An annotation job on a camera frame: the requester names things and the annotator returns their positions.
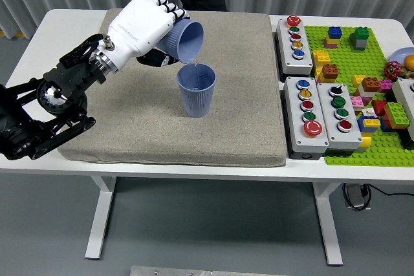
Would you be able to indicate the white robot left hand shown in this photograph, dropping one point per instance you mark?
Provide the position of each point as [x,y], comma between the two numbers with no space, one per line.
[142,24]

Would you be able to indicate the blue ribbed cup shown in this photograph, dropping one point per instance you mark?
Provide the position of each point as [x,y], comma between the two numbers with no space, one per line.
[191,41]
[196,101]

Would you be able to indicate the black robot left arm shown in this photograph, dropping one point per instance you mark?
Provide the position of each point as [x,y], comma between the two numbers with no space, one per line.
[77,75]

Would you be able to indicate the grey-brown mat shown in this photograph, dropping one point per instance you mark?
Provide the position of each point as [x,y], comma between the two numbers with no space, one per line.
[194,140]

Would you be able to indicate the grey five-button control box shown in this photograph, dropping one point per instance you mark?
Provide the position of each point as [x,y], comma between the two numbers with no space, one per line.
[304,62]
[296,117]

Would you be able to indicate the pink toy brick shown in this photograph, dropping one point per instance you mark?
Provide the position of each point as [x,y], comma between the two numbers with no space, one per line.
[356,102]
[330,45]

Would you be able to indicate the orange toy brick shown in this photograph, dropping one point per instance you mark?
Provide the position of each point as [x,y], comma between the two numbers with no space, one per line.
[330,71]
[371,84]

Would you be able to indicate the white table leg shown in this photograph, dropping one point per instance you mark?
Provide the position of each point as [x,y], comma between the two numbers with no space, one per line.
[100,218]
[328,224]

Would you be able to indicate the grey toy brick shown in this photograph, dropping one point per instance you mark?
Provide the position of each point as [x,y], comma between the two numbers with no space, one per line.
[359,45]

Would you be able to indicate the white toy brick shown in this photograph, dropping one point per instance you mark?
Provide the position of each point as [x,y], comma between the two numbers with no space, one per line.
[365,93]

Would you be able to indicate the small white printed brick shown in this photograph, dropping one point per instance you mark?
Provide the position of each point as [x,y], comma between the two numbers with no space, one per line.
[367,113]

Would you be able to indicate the blue and yellow toy brick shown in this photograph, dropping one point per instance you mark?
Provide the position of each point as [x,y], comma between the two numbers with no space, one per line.
[368,124]

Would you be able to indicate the magenta toy brick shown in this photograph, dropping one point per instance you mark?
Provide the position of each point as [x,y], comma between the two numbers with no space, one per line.
[385,86]

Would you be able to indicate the red toy brick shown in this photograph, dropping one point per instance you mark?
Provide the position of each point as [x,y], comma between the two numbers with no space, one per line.
[379,107]

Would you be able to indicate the yellow round toy brick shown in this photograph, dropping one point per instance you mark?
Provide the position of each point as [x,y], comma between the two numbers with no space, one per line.
[365,143]

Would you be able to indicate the red toy valve wheel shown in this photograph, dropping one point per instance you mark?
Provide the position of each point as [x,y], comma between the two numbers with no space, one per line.
[393,70]

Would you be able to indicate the light blue plate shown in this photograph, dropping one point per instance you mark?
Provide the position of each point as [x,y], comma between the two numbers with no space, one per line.
[399,54]

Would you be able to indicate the large green toy brick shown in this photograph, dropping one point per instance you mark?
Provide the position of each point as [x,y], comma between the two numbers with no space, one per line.
[396,112]

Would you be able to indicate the toy burger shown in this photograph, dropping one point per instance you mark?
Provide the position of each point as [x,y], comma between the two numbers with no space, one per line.
[410,62]

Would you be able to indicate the white control box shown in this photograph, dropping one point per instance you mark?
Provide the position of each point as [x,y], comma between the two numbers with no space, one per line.
[404,101]

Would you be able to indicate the green studded baseplate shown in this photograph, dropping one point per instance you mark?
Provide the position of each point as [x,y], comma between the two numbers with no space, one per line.
[381,156]

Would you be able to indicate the grey power adapter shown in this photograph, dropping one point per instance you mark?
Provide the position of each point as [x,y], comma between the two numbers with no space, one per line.
[355,196]

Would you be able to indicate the grey selector switch control box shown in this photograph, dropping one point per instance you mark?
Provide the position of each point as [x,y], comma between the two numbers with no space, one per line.
[328,117]

